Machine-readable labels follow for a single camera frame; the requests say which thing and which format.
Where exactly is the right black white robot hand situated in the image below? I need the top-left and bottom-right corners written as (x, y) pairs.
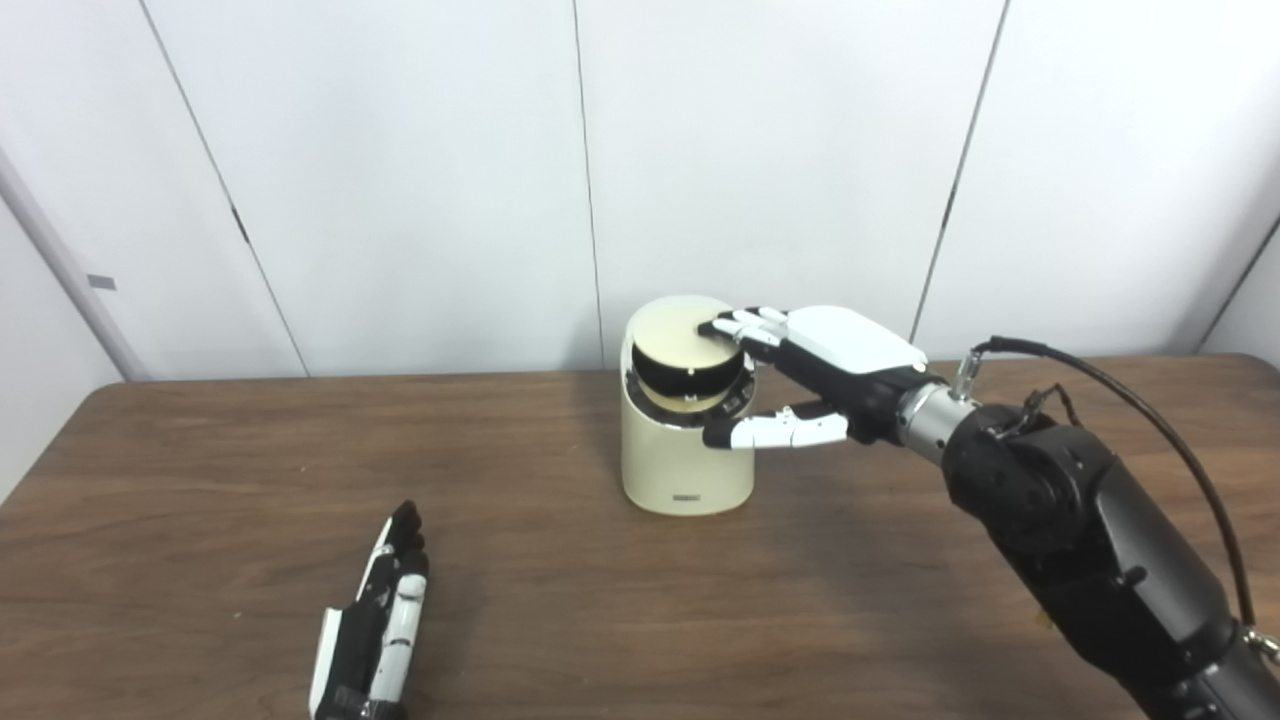
top-left (697, 305), bottom-right (949, 451)

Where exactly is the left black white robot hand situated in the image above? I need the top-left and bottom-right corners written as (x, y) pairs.
top-left (308, 500), bottom-right (431, 720)

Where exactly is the round cream bin lid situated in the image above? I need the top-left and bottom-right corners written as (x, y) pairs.
top-left (632, 296), bottom-right (746, 363)

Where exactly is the cream-colored desktop bin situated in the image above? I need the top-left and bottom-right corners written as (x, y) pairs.
top-left (620, 295), bottom-right (758, 518)

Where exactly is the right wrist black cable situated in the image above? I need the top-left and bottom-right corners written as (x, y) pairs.
top-left (950, 336), bottom-right (1280, 661)

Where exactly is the grey wall corner post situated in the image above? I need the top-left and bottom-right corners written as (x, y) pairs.
top-left (0, 150), bottom-right (151, 382)

